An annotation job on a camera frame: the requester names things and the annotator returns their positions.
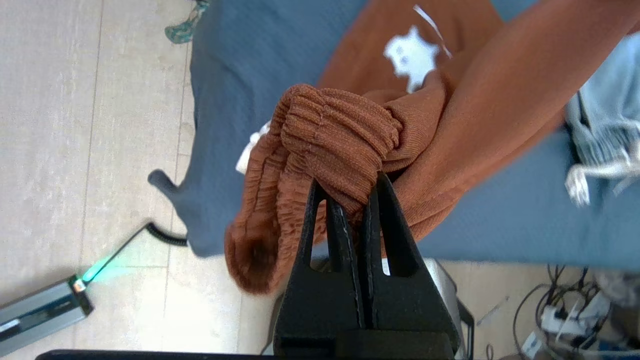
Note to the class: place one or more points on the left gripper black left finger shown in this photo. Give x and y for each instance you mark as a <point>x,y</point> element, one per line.
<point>330,300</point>

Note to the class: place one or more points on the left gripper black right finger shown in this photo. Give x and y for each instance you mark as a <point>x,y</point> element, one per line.
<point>400,300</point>

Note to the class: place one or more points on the brown shorts with white print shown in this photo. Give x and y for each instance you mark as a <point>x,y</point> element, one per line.
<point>490,125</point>

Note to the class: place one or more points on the white power strip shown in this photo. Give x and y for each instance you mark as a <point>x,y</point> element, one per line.
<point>565,320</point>

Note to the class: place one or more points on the bed with blue sheet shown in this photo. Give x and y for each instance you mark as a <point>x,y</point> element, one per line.
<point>250,60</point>

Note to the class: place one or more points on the light blue denim shorts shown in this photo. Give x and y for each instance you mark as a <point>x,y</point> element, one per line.
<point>610,100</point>

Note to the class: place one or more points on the gray box with green light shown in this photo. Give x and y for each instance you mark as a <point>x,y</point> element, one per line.
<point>40,312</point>

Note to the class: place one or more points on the green patterned fabric item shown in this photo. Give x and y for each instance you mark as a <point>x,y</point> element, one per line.
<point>185,25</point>

